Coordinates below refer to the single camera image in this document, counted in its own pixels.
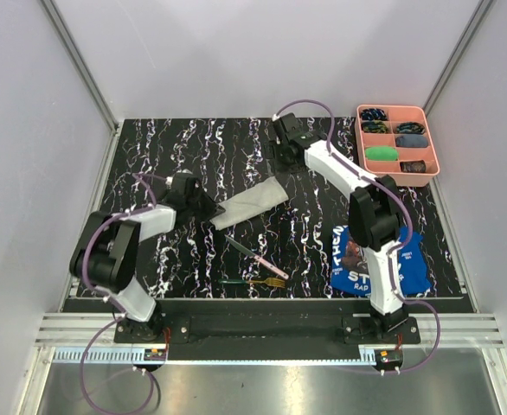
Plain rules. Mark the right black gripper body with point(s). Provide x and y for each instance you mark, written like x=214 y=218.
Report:
x=276 y=150

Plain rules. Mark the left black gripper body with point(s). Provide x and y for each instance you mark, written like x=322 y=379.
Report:
x=193 y=202

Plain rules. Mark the grey cloth napkin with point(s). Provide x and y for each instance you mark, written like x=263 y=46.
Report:
x=250 y=203

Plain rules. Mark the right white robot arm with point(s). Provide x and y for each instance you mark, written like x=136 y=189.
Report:
x=374 y=215

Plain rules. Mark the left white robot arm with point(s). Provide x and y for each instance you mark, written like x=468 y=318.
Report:
x=106 y=254

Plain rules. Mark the blue patterned sock middle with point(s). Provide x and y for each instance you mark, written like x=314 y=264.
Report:
x=374 y=127

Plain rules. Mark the blue patterned sock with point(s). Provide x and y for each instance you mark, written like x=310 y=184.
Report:
x=410 y=128
x=374 y=127
x=373 y=114

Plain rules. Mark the green rolled sock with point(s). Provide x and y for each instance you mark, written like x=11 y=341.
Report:
x=381 y=154

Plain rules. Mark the black marbled table mat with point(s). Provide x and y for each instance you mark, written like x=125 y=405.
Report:
x=228 y=154

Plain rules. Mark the blue patterned sock top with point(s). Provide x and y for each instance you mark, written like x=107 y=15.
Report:
x=373 y=114

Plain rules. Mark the pink divided organizer tray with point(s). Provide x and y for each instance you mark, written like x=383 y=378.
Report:
x=398 y=114

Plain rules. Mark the dark blue rolled sock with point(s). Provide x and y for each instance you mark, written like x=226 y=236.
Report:
x=411 y=141

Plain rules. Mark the blue patterned sock right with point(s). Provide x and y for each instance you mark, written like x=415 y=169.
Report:
x=410 y=128

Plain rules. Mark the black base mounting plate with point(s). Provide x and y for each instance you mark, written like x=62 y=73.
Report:
x=268 y=330

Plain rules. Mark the dark brown rolled sock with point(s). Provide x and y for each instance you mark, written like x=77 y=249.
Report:
x=413 y=167

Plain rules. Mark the blue printed t-shirt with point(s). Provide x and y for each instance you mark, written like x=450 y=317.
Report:
x=350 y=271

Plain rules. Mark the gold fork green handle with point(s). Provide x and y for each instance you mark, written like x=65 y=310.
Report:
x=269 y=282

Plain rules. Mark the pink-handled table knife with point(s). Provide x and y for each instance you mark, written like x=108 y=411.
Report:
x=257 y=258

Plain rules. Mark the aluminium frame rail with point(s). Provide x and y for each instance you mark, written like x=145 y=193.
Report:
x=67 y=40

